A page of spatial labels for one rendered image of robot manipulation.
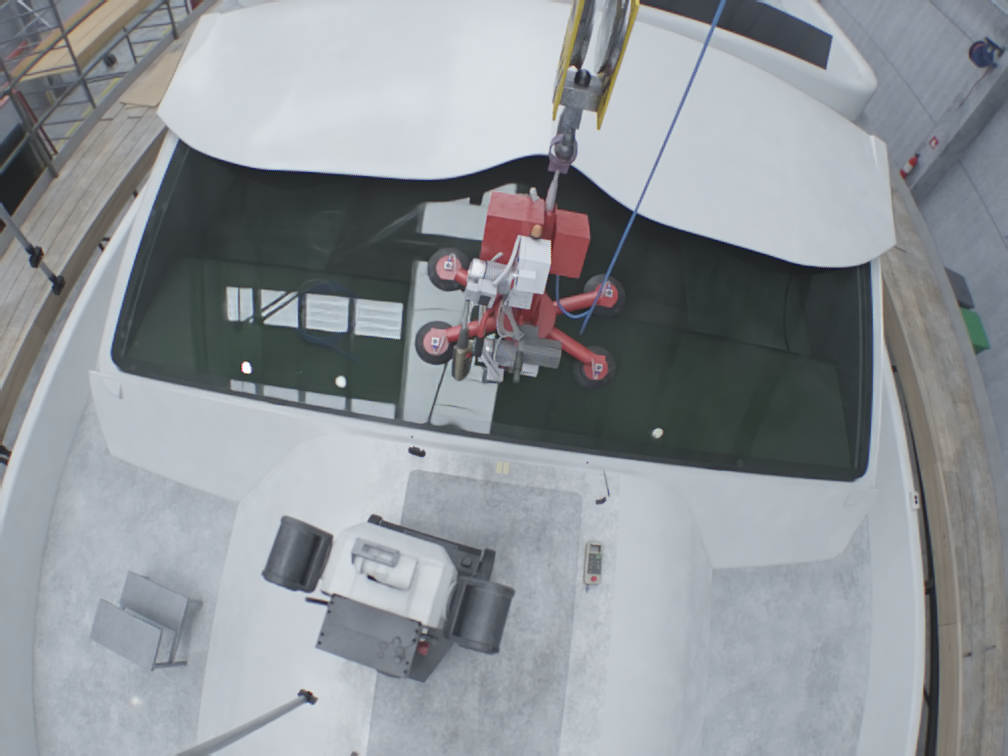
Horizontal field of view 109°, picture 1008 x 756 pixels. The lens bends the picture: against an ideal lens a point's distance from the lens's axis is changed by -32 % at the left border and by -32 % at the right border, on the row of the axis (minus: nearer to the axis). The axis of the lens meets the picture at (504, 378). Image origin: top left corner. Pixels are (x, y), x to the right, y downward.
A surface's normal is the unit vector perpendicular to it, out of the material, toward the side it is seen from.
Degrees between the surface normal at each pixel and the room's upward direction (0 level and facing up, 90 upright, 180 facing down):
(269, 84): 20
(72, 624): 0
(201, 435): 56
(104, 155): 0
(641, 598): 12
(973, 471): 0
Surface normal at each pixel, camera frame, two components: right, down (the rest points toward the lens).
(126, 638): 0.12, -0.44
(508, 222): -0.07, 0.69
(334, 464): -0.16, -0.47
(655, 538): 0.43, -0.37
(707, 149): 0.11, -0.10
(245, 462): -0.09, 0.50
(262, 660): -0.44, -0.45
